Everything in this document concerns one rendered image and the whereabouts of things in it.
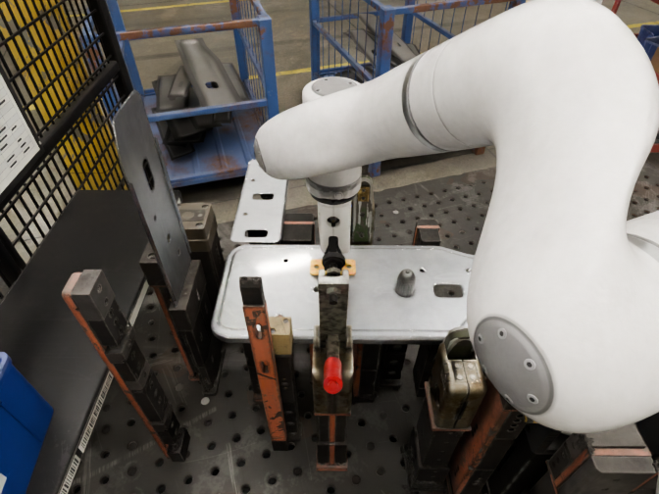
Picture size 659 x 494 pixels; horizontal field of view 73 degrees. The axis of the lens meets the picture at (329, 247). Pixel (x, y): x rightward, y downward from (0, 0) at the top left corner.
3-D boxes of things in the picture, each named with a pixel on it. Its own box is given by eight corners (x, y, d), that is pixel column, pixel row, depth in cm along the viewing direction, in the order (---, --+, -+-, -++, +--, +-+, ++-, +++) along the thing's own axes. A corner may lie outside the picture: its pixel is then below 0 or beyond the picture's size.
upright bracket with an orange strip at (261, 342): (288, 443, 89) (262, 275, 55) (287, 450, 88) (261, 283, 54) (274, 443, 89) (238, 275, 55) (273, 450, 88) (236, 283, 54)
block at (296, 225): (323, 293, 117) (321, 210, 98) (322, 327, 109) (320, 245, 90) (286, 292, 117) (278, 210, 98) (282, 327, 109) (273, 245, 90)
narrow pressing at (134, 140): (194, 260, 84) (140, 84, 60) (178, 309, 76) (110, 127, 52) (190, 260, 84) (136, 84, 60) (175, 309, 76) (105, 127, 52)
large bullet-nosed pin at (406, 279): (411, 288, 81) (416, 264, 77) (413, 302, 79) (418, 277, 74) (393, 288, 81) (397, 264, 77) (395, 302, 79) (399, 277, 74)
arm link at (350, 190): (362, 189, 64) (361, 206, 66) (360, 156, 71) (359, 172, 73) (304, 189, 64) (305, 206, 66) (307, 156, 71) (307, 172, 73)
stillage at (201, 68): (142, 115, 330) (96, -33, 264) (250, 100, 347) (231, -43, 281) (145, 215, 248) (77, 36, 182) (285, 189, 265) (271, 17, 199)
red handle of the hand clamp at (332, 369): (347, 326, 65) (351, 377, 50) (347, 340, 66) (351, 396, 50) (318, 325, 65) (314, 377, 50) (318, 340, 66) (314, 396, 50)
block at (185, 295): (226, 348, 105) (200, 259, 84) (216, 396, 97) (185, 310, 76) (213, 348, 105) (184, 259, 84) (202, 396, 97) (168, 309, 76)
